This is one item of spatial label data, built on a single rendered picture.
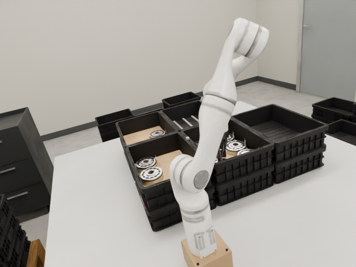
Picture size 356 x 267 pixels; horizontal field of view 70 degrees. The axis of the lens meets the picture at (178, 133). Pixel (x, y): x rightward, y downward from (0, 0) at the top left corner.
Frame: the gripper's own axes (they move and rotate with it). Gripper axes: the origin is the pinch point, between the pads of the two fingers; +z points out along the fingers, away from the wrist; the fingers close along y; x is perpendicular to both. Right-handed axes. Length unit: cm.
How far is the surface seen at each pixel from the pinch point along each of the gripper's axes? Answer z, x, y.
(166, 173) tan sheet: 4.9, 24.1, -10.9
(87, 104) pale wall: 46, 283, 194
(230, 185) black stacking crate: 7.5, -5.9, -9.7
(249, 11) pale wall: -49, 65, 426
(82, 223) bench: 18, 57, -39
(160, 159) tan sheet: 4.8, 33.0, -0.2
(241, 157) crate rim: -4.7, -10.3, -5.5
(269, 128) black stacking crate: 4.4, -15.4, 42.4
